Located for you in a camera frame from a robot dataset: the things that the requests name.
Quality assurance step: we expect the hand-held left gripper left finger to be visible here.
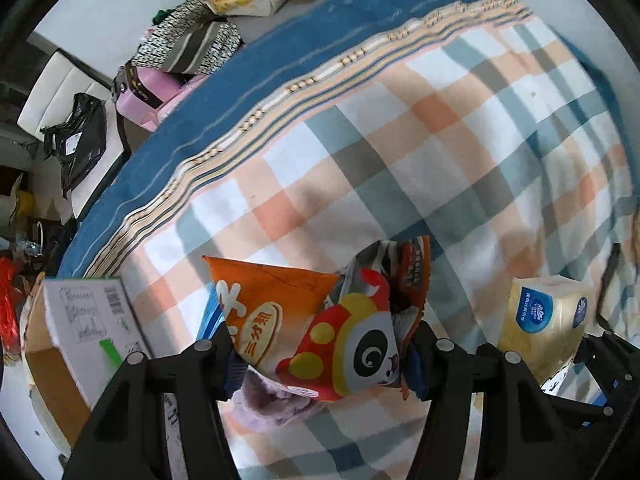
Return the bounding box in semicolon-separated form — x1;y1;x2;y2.
62;322;247;480

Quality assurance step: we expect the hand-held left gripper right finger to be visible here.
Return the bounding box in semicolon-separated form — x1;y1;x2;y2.
399;320;572;480

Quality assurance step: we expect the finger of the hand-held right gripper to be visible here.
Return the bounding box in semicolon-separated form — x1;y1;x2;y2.
540;331;640;436
595;242;623;333

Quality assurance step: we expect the yellow tissue pack blue label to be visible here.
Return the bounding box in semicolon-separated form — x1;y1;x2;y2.
497;276;596;386

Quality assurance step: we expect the orange panda snack bag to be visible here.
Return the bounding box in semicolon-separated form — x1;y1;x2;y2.
201;255;403;403

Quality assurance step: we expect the purple fuzzy cloth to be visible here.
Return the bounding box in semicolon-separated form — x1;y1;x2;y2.
231;370;331;433

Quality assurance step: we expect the blue packet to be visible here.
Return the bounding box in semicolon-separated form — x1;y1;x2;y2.
197;282;236;343

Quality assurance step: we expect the cardboard box with white flap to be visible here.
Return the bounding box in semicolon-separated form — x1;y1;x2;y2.
22;275;156;456

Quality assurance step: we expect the plaid blanket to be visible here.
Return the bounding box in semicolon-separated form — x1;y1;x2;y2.
82;2;640;480

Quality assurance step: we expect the red plastic bag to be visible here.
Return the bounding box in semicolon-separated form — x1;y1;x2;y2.
0;257;25;358

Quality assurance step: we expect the yellow bag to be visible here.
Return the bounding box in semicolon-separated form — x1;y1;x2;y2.
7;174;35;225

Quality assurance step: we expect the black plastic bag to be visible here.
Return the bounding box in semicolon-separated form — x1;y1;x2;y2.
41;92;108;201

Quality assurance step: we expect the pink case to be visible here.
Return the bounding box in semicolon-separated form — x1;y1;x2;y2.
114;65;211;132

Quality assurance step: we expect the blue striped blanket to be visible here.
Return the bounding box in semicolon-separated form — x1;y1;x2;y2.
57;0;632;281

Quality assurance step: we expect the black and white patterned bag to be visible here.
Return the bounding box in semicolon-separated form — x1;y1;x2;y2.
131;0;246;76

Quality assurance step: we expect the white chair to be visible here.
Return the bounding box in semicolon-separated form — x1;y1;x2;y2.
17;50;127;221

